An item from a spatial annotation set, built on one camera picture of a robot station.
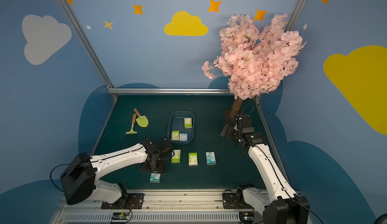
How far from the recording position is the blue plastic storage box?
37.9 inches

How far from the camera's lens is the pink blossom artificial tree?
61 cm

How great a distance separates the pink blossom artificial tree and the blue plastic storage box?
1.26 feet
